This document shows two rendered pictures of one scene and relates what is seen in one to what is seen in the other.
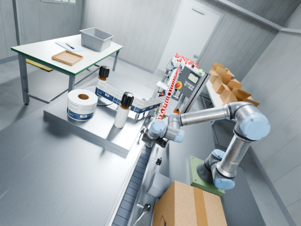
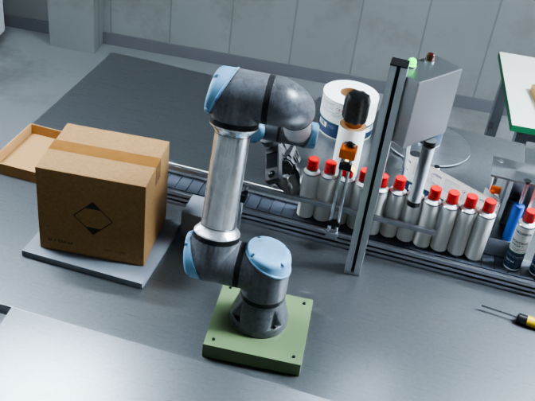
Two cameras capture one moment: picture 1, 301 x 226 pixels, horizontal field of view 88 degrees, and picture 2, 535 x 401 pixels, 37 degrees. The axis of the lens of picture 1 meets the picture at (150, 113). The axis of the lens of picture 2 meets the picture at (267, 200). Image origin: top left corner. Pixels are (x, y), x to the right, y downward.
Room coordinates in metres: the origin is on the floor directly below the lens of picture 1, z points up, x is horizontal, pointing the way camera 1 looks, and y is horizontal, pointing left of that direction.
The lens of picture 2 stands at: (1.12, -2.06, 2.30)
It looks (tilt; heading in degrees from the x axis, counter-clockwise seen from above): 35 degrees down; 100
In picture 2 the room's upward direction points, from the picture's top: 8 degrees clockwise
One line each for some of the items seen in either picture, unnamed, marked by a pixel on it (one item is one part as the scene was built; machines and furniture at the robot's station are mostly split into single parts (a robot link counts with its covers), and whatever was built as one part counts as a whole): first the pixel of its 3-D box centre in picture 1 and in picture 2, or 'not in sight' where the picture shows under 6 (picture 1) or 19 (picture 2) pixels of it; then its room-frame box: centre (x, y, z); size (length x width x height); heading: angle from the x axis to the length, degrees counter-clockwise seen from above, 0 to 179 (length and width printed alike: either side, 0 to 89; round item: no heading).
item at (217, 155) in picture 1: (217, 160); (263, 268); (0.87, -0.57, 1.04); 0.13 x 0.12 x 0.14; 5
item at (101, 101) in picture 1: (99, 95); (427, 143); (1.21, 0.51, 0.89); 0.31 x 0.31 x 0.01
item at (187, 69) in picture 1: (190, 82); (418, 100); (1.14, -0.17, 1.38); 0.17 x 0.10 x 0.19; 54
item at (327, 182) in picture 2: not in sight; (326, 190); (0.94, -0.09, 0.98); 0.05 x 0.05 x 0.20
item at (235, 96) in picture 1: (239, 104); not in sight; (2.54, -1.27, 0.97); 0.51 x 0.42 x 0.37; 100
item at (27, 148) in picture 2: not in sight; (52, 157); (0.03, -0.07, 0.85); 0.30 x 0.26 x 0.04; 179
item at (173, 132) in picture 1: (173, 132); (259, 125); (0.73, -0.17, 1.20); 0.11 x 0.11 x 0.08; 5
